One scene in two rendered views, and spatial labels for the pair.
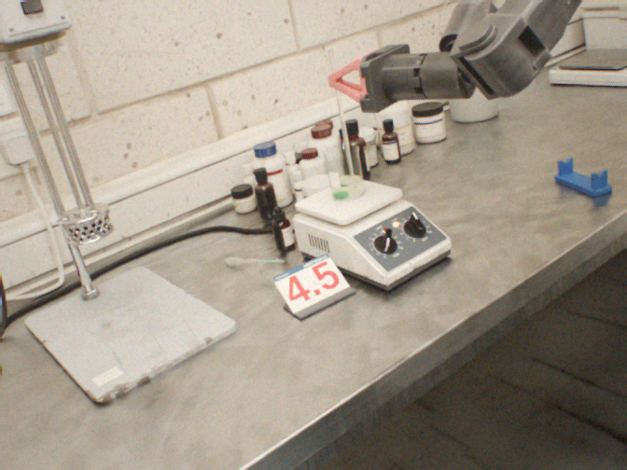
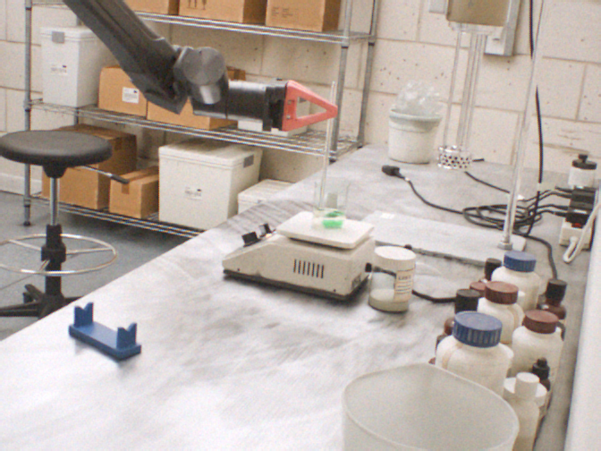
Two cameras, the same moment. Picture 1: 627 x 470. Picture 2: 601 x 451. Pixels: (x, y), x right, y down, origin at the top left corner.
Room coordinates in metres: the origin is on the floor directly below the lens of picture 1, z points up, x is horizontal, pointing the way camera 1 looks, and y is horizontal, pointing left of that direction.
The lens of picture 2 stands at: (1.89, -0.84, 1.19)
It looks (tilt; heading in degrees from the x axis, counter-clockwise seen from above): 16 degrees down; 142
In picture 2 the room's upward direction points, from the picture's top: 6 degrees clockwise
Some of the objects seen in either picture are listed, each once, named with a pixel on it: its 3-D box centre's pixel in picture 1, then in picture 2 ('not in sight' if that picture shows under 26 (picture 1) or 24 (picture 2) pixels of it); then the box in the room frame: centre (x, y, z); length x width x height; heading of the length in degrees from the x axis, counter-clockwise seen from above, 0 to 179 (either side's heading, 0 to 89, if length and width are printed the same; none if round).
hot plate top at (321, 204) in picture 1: (348, 200); (325, 229); (0.94, -0.06, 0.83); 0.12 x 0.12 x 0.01; 33
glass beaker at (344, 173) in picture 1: (344, 172); (330, 204); (0.95, -0.06, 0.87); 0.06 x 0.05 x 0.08; 163
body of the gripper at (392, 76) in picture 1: (405, 76); (255, 102); (0.87, -0.15, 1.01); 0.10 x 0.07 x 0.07; 139
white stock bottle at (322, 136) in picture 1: (325, 154); (495, 328); (1.27, -0.05, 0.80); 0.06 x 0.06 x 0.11
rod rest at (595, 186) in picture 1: (581, 175); (105, 327); (1.01, -0.44, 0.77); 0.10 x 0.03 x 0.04; 15
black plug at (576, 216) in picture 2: not in sight; (573, 215); (0.94, 0.55, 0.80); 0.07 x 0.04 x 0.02; 34
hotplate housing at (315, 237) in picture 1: (364, 230); (306, 253); (0.92, -0.07, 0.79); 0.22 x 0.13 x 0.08; 33
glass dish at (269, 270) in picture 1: (279, 273); not in sight; (0.89, 0.06, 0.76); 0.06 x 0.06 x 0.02
